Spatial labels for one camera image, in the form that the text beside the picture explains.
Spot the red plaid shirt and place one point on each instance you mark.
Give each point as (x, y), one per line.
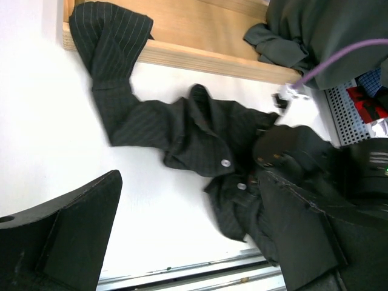
(369, 109)

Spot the dark green shirt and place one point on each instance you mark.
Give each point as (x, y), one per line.
(303, 34)

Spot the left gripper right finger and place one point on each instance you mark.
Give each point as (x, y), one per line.
(325, 243)

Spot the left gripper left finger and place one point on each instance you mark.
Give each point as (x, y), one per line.
(60, 244)

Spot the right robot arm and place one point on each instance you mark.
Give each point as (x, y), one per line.
(358, 172)

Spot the wooden clothes rack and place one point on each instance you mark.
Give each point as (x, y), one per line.
(206, 36)

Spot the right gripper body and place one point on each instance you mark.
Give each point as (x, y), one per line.
(299, 151)

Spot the aluminium rail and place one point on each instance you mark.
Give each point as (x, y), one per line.
(243, 270)

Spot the grey pinstriped shirt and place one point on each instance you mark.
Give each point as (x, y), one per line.
(210, 137)

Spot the white laundry basket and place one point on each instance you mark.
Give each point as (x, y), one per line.
(350, 128)

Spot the blue checked shirt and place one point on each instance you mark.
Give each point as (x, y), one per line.
(371, 83)

